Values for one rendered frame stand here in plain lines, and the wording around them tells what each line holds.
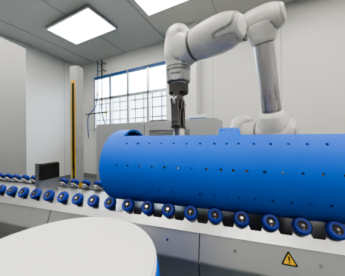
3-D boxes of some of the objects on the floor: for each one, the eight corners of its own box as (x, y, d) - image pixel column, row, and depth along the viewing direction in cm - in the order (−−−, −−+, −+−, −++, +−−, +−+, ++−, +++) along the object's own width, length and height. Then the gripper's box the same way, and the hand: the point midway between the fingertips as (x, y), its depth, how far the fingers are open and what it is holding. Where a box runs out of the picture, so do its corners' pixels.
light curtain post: (78, 302, 126) (76, 69, 125) (85, 304, 124) (82, 68, 124) (71, 310, 120) (69, 65, 119) (78, 312, 118) (76, 64, 118)
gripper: (174, 90, 74) (175, 145, 74) (161, 78, 58) (161, 148, 58) (192, 88, 72) (193, 145, 72) (182, 75, 56) (183, 148, 56)
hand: (178, 137), depth 65 cm, fingers closed on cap, 4 cm apart
